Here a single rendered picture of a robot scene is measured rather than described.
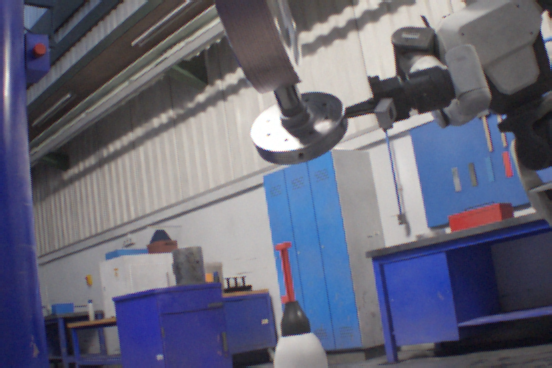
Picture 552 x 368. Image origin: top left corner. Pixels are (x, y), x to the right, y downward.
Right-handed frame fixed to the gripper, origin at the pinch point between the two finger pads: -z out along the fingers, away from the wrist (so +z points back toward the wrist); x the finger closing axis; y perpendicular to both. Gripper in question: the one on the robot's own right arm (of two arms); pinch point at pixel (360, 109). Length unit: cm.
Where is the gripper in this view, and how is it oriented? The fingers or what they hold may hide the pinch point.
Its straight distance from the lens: 136.7
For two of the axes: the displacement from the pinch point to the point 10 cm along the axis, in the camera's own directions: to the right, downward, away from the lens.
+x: 3.2, 7.4, 6.0
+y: -0.3, -6.2, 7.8
